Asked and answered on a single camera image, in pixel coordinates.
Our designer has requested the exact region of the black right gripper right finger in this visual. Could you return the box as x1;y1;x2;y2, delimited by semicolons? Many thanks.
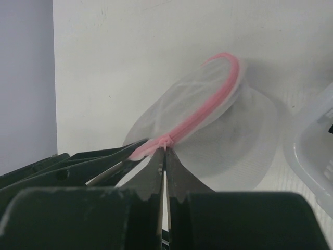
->
165;149;329;249

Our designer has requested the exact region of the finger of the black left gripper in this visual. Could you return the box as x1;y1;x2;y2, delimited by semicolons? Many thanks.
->
85;160;130;186
1;139;147;193

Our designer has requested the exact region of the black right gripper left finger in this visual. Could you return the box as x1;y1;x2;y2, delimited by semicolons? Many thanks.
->
1;149;165;249

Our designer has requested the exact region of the white mesh laundry bag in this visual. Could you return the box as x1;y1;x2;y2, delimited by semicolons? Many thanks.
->
124;53;279;191

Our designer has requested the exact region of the white plastic basket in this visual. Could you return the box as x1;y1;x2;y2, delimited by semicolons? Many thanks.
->
284;84;332;217

